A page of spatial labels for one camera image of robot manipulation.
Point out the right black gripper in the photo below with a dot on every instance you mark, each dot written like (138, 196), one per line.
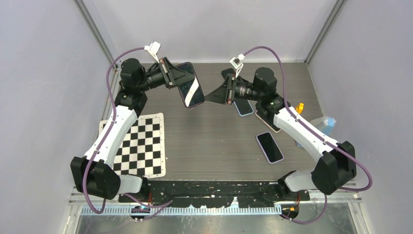
(224, 95)

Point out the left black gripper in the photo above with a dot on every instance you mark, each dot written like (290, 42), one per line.
(172, 75)

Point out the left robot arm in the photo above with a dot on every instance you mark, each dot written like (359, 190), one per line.
(93, 173)

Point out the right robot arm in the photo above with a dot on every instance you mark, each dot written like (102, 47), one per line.
(335, 165)

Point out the phone with blue case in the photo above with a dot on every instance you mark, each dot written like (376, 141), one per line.
(243, 107)

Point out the phone with lilac case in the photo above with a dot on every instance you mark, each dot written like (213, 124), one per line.
(269, 147)

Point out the yellow plastic tool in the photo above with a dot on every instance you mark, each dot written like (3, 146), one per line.
(299, 108)

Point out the checkerboard calibration mat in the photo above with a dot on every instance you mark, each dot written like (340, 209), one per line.
(142, 152)

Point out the blue plastic bag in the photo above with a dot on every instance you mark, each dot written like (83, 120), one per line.
(324, 124)

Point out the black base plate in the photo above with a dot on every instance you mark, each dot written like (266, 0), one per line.
(217, 194)

